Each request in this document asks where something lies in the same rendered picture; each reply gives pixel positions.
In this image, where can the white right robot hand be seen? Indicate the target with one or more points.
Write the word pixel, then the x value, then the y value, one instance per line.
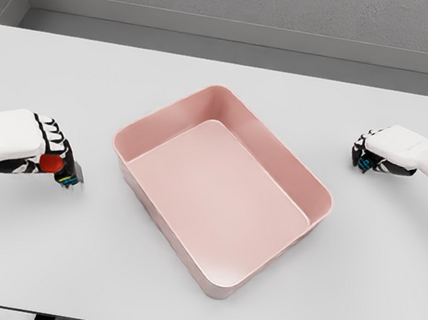
pixel 395 145

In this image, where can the blue industrial switch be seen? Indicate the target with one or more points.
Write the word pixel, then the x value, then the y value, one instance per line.
pixel 365 164

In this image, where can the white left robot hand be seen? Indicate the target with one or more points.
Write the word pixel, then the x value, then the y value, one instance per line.
pixel 0 134

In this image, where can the red button industrial switch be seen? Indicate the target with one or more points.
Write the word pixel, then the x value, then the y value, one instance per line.
pixel 52 163

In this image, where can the pink rectangular plastic basket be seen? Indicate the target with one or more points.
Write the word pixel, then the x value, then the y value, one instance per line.
pixel 214 205

